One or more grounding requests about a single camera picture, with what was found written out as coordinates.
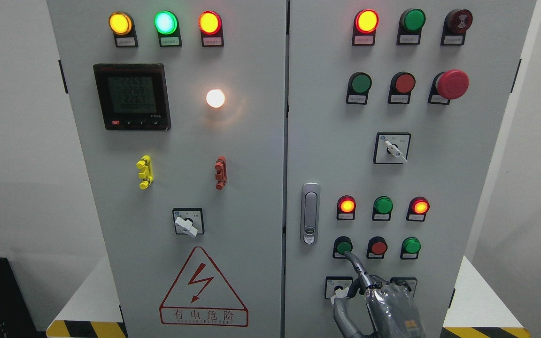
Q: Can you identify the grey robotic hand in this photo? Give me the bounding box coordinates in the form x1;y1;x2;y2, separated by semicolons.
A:
331;252;427;338

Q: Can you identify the green start button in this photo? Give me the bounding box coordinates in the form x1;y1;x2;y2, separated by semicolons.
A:
332;236;354;259

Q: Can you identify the lower red push button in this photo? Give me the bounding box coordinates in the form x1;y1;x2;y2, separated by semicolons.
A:
366;236;388;259

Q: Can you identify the red push button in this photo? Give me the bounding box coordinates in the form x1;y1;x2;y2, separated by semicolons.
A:
366;236;388;259
388;71;416;104

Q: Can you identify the lower right green push button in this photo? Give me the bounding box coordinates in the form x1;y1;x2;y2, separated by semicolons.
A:
400;236;422;260

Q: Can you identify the green push button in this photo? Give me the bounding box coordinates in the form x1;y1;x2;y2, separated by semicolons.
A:
400;236;422;260
346;71;373;105

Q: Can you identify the upper red push button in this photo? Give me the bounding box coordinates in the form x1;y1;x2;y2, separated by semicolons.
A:
388;71;416;104

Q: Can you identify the upper green push button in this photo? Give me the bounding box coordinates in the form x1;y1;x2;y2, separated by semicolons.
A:
346;71;373;105

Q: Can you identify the red emergency stop mushroom button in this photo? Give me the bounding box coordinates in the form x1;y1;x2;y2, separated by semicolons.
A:
428;69;470;105

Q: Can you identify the lower middle green indicator light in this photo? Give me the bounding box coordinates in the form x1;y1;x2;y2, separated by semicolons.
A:
372;195;394;221

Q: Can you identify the green indicator light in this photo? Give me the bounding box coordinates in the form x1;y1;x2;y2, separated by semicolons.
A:
372;195;394;221
154;10;182;47
396;8;426;46

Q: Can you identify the white platform with hazard stripes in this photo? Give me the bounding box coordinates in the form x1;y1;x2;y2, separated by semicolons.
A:
46;257;531;338

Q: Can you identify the lower left red indicator light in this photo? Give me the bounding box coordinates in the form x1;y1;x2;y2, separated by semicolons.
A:
336;195;356;221

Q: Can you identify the red indicator light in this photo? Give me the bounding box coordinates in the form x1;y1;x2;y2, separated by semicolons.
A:
406;196;430;222
336;195;356;221

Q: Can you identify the lower right red indicator light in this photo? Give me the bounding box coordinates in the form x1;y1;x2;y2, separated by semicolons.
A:
406;196;430;222

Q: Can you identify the red electrical hazard warning sticker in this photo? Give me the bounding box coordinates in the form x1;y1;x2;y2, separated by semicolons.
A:
159;246;249;327

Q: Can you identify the red terminal connector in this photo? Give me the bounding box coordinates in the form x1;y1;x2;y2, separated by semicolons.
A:
214;156;227;190

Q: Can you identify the grey electrical control cabinet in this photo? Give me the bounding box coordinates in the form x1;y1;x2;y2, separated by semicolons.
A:
47;0;536;338

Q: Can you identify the white glowing indicator lamp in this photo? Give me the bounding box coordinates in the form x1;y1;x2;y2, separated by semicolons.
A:
205;89;226;108

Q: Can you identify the yellow terminal connector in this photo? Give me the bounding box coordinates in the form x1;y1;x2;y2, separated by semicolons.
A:
136;155;153;190

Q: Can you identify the lit red-orange indicator top right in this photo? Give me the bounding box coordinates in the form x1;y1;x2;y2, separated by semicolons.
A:
352;8;379;46

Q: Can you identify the green indicator light top right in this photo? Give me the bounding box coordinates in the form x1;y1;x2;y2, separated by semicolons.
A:
396;8;426;46

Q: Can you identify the dark red buzzer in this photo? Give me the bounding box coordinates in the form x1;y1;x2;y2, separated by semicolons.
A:
441;9;473;46

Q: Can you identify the black digital power meter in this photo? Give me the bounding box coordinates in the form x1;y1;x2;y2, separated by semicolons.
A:
93;63;171;131

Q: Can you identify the orange indicator light top left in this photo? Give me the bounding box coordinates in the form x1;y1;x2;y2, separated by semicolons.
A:
198;10;224;47

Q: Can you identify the green indicator light top left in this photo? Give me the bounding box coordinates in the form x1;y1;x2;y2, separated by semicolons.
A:
154;10;182;47

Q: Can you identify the yellow indicator light top left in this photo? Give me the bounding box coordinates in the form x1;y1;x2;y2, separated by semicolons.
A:
108;11;138;47

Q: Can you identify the bottom black knob selector switch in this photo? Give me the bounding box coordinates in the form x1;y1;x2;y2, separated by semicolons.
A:
389;277;418;296

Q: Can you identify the bottom white rotary selector switch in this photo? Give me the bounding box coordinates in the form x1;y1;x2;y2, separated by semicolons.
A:
325;276;354;300

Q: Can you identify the silver cabinet door handle lock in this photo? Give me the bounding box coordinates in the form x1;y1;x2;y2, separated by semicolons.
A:
300;182;320;245

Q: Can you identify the upper right rotary selector switch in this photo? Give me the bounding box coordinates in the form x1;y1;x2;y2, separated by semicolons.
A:
373;132;411;164

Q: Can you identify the left door rotary selector switch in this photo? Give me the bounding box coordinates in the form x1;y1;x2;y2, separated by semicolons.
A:
172;207;205;238

